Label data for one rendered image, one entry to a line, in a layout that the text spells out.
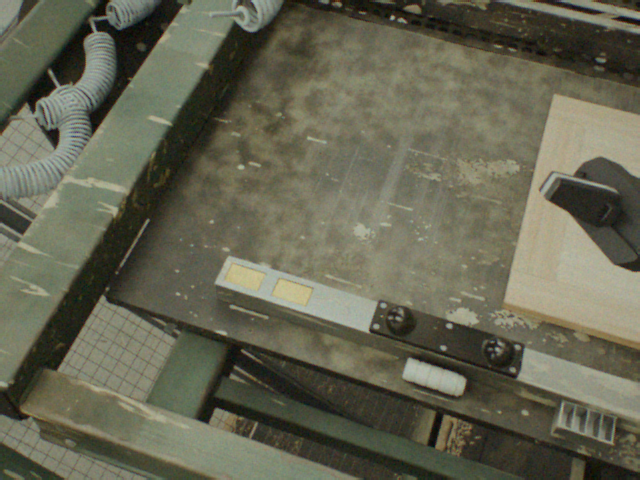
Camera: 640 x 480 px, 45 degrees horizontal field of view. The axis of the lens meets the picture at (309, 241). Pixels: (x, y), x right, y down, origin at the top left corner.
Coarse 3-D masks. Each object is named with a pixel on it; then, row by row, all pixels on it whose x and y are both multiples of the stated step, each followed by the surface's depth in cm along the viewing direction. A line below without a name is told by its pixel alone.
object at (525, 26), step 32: (384, 0) 146; (416, 0) 144; (448, 0) 141; (480, 0) 139; (512, 0) 138; (544, 0) 139; (576, 0) 138; (512, 32) 142; (544, 32) 140; (576, 32) 138; (608, 32) 136
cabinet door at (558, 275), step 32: (576, 128) 128; (608, 128) 128; (544, 160) 124; (576, 160) 124; (544, 224) 116; (576, 224) 117; (544, 256) 113; (576, 256) 113; (512, 288) 110; (544, 288) 110; (576, 288) 110; (608, 288) 110; (544, 320) 109; (576, 320) 107; (608, 320) 107
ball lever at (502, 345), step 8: (496, 336) 90; (488, 344) 90; (496, 344) 89; (504, 344) 89; (512, 344) 89; (488, 352) 89; (496, 352) 89; (504, 352) 88; (512, 352) 89; (488, 360) 90; (496, 360) 89; (504, 360) 89; (512, 360) 89
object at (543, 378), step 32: (224, 288) 107; (320, 288) 106; (288, 320) 108; (320, 320) 104; (352, 320) 104; (384, 352) 105; (416, 352) 102; (512, 384) 101; (544, 384) 99; (576, 384) 99; (608, 384) 99
